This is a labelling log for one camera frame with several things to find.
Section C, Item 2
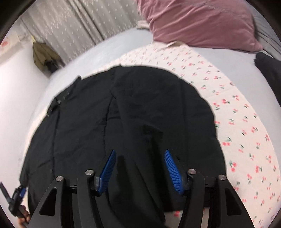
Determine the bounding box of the black quilted jacket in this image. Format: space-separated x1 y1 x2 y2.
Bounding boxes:
20 66 226 227

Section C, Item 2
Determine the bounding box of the person's left hand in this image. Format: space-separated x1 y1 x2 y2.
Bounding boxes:
18 210 31 228

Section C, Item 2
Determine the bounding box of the cherry print bed cover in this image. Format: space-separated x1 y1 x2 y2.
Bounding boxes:
91 42 280 227

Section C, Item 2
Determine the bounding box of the olive hanging coat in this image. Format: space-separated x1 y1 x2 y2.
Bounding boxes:
32 42 65 74

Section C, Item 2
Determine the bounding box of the black cloth by headboard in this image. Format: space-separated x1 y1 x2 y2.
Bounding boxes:
254 52 281 99

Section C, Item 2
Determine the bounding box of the grey dotted curtain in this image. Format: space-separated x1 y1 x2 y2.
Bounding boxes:
21 0 141 64

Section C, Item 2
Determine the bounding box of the pink velvet pillow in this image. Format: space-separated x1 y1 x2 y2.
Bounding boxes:
137 1 262 52

